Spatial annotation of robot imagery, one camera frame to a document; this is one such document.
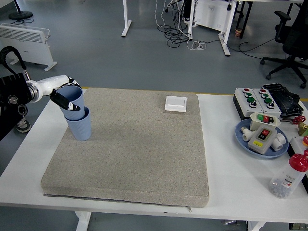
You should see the grey-brown cushion mat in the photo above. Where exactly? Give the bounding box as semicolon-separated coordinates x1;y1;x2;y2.
40;87;210;213

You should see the white wall switch panel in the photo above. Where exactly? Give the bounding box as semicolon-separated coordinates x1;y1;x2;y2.
164;95;188;112

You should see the white table leg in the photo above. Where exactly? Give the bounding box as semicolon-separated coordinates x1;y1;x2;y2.
74;211;92;231
247;220;267;231

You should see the clear bottle red cap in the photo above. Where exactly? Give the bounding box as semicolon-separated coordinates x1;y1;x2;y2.
269;149;308;199

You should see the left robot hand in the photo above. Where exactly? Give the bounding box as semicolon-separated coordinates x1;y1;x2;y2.
35;75;84;112

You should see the blue ribbed plastic cup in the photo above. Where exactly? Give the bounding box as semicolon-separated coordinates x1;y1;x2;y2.
54;86;86;120
64;106;92;141

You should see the white desk with panel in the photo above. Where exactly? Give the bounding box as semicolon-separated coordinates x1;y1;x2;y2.
187;0;238;57

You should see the white pipe fitting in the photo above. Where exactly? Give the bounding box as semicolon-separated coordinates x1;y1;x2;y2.
271;132;287;152
240;127;253;143

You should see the brass valve red handwheel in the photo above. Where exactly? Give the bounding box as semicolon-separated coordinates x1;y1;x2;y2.
293;115;308;137

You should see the white cable coil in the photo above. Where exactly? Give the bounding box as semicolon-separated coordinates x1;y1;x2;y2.
187;40;207;51

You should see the black office chair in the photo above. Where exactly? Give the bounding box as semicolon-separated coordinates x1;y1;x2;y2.
259;0;308;89

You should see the white electric panel heater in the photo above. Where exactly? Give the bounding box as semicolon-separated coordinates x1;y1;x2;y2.
0;23;58;72

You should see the black cable bundle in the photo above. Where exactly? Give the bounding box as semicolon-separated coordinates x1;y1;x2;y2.
157;24;193;48

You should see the red emergency stop button box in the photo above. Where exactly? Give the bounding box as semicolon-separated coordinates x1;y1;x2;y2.
287;136;308;157

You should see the person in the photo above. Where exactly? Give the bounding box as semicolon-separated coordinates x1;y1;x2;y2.
16;117;31;133

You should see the black round stand base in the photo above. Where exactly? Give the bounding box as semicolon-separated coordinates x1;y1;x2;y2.
8;0;34;20

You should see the white four-button control box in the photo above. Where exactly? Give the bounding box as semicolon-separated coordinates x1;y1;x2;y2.
232;88;265;120
252;88;282;118

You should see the blue round plate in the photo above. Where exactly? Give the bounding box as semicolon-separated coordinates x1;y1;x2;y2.
235;118;289;160

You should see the beige green-red push-button switch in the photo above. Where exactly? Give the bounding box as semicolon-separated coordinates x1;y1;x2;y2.
249;112;282;132

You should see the black plastic tray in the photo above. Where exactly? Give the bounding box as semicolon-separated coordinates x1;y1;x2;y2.
261;83;303;121

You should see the white desk leg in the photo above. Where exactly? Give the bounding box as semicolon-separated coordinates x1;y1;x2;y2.
121;0;132;38

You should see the beige red-black push-button switch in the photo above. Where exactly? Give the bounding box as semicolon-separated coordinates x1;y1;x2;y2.
247;127;277;154

